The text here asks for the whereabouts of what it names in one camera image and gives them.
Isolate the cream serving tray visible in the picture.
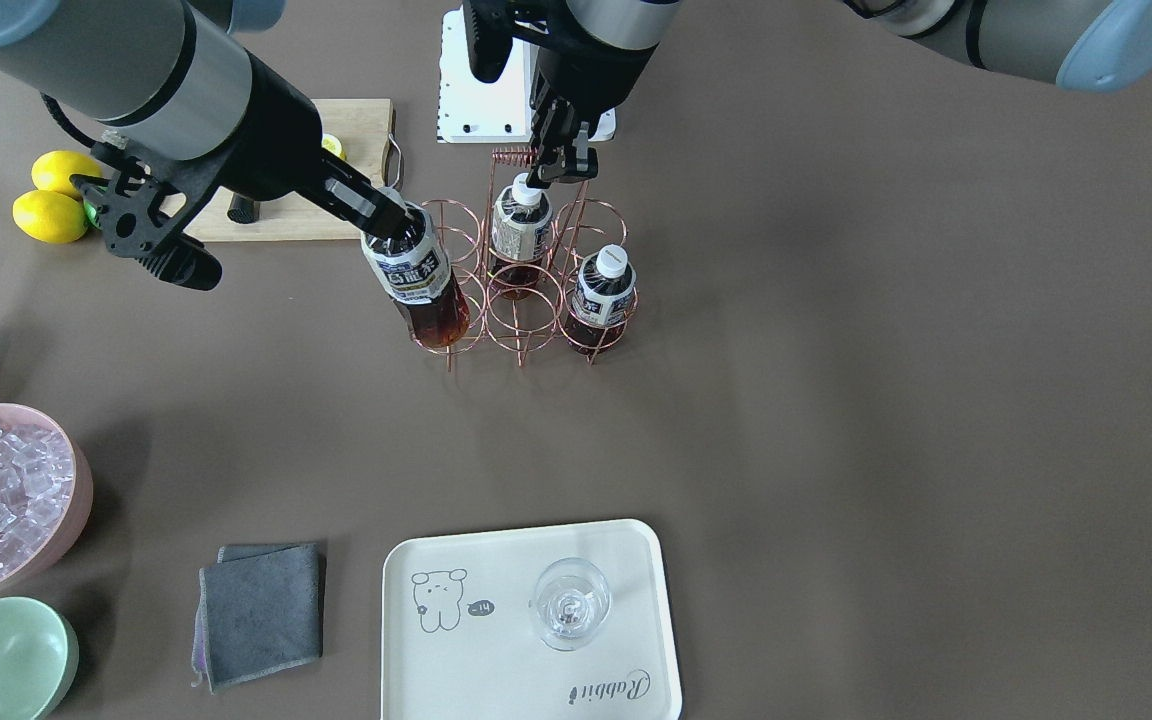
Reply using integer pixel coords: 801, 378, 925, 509
380, 520, 684, 719

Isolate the wooden cutting board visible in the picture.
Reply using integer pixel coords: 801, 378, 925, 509
185, 99, 402, 245

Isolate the pink bowl with ice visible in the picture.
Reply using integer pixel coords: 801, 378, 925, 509
0, 404, 93, 591

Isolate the copper wire bottle basket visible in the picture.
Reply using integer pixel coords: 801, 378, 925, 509
416, 145, 628, 369

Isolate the grey folded cloth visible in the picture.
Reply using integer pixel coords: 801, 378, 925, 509
191, 541, 325, 694

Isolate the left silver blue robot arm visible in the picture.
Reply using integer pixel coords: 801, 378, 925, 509
461, 1, 1152, 188

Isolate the steel muddler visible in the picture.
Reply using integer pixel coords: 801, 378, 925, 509
227, 194, 262, 225

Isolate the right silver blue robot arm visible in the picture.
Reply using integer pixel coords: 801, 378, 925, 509
0, 1, 426, 290

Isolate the half lemon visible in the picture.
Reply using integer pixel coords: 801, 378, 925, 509
320, 132, 347, 160

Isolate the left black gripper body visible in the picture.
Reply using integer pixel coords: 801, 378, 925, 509
461, 1, 659, 128

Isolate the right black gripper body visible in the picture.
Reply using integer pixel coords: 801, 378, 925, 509
70, 59, 357, 291

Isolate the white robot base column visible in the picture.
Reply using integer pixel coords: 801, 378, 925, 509
435, 8, 617, 145

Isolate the green bowl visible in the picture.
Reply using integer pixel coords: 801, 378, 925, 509
0, 596, 79, 719

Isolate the clear wine glass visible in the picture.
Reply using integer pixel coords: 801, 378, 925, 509
529, 558, 612, 652

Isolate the tea bottle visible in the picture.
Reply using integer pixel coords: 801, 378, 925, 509
361, 202, 470, 348
563, 243, 636, 356
492, 173, 553, 300

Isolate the green lime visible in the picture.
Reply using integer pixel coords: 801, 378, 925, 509
81, 200, 101, 229

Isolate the yellow lemon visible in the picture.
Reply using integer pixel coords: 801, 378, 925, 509
29, 150, 105, 200
12, 190, 90, 243

